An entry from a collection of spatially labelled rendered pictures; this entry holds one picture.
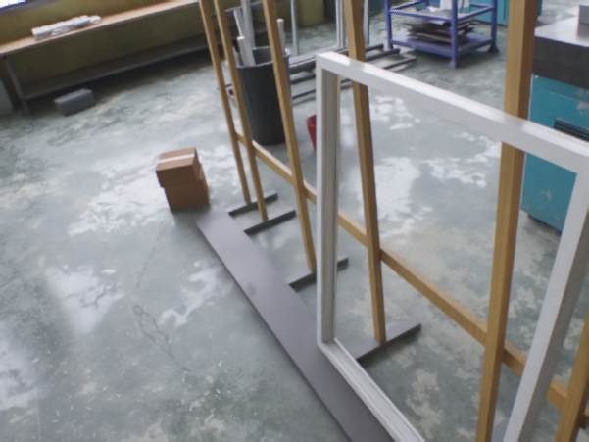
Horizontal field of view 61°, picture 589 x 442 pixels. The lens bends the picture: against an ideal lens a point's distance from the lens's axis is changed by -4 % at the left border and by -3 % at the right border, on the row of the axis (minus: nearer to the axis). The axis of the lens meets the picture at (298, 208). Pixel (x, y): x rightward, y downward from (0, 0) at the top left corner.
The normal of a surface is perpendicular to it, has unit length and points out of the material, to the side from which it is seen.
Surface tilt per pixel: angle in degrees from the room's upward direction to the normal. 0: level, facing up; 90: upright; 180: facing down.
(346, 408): 0
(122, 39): 90
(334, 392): 0
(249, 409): 0
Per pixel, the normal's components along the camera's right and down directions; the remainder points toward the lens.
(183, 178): 0.09, 0.52
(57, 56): 0.47, 0.41
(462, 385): -0.15, -0.84
